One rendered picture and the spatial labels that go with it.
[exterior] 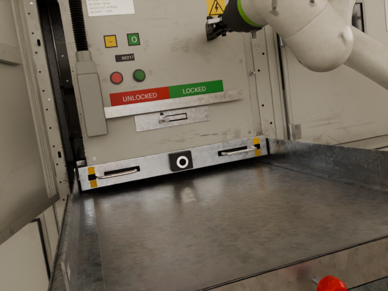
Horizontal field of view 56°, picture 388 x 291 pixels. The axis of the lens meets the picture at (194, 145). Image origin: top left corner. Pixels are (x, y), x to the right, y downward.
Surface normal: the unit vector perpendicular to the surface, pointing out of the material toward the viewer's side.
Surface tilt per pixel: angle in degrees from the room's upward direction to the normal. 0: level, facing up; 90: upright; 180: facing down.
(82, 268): 0
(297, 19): 119
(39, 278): 90
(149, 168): 90
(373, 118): 90
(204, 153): 90
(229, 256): 0
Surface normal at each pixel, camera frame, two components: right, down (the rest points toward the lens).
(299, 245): -0.14, -0.98
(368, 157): -0.95, 0.17
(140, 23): 0.29, 0.07
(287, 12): -0.24, 0.66
